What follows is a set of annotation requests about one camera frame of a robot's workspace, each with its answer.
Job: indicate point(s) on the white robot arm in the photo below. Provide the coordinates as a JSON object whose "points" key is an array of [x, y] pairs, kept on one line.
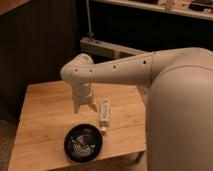
{"points": [[179, 108]]}

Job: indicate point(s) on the black ceramic bowl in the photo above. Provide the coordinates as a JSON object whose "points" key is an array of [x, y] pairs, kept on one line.
{"points": [[83, 143]]}

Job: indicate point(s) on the white plastic bottle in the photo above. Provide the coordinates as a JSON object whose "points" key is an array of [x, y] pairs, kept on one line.
{"points": [[104, 114]]}

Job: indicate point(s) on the vertical metal pole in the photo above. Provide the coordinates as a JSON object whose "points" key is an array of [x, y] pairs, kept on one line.
{"points": [[90, 32]]}

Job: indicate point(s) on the metal beam rail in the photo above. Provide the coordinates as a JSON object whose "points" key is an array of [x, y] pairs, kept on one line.
{"points": [[105, 49]]}

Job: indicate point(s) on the wooden shelf with items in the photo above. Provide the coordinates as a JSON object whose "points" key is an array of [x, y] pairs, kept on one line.
{"points": [[185, 8]]}

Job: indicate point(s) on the light wooden table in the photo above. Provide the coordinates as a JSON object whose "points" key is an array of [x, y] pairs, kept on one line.
{"points": [[47, 116]]}

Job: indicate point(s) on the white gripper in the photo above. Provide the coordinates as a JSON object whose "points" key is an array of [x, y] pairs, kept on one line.
{"points": [[82, 94]]}

